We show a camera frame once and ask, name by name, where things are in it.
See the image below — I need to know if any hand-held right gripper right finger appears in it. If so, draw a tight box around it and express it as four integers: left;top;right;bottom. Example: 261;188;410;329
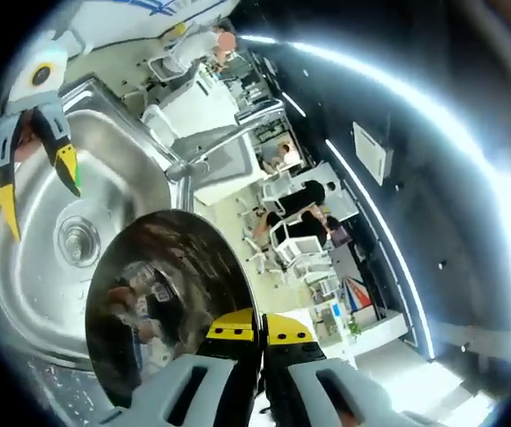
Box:
262;312;417;427

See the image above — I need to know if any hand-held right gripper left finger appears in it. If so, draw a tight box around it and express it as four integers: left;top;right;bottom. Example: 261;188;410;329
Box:
99;306;264;427

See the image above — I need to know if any stainless steel sink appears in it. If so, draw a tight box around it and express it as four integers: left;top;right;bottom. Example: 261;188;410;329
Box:
0;76;195;362

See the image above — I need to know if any stainless steel bowl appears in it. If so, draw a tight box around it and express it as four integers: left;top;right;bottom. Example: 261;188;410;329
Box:
84;209;261;408

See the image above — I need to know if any chrome sink faucet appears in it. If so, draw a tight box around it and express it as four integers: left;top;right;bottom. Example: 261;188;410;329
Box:
165;99;286;184

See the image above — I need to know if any white mesh office chair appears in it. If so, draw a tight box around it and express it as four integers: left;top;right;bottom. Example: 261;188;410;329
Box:
269;220;324;268
260;171;295;215

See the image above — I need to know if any short ceiling light strip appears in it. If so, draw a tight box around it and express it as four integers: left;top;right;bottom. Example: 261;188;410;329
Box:
325;137;437;360

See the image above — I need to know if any ceiling air conditioner unit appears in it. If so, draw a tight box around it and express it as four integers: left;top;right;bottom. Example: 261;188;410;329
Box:
351;121;395;187

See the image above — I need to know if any long curved ceiling light strip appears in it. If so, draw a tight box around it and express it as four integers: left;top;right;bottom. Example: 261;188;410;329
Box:
237;34;511;367

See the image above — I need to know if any red white blue wall panel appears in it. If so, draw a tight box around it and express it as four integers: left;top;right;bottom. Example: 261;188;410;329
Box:
340;274;377;320

